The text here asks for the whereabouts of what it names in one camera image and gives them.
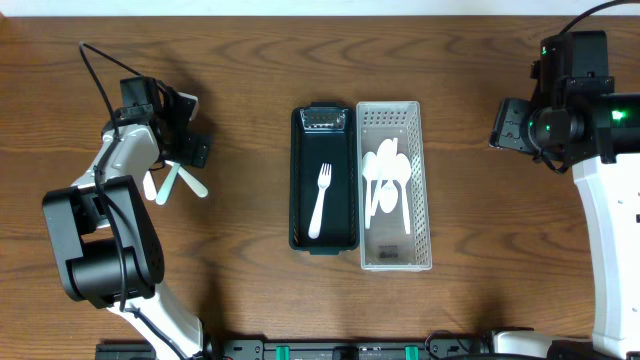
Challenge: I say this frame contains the white plastic utensil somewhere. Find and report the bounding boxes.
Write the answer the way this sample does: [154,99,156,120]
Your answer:
[167,161,209,198]

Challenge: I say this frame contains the white plastic fork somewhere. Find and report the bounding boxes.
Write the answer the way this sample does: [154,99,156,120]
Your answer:
[308,163,332,239]
[155,163,181,205]

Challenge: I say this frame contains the white plastic spoon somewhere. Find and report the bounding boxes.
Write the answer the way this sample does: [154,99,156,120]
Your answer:
[142,171,157,201]
[371,138,397,216]
[379,148,398,214]
[395,153,411,235]
[362,152,377,229]

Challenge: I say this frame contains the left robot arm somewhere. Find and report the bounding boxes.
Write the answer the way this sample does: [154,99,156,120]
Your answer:
[42,76,220,359]

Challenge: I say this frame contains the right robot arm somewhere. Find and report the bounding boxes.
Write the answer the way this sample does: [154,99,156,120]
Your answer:
[489,31,639,359]

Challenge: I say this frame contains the black plastic basket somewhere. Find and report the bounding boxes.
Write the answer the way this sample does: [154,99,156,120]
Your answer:
[289,102,360,255]

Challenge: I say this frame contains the clear perforated plastic basket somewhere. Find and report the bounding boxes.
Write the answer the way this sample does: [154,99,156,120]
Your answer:
[356,101,432,272]

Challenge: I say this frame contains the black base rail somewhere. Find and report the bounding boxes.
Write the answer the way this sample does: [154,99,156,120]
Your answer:
[94,329,501,360]

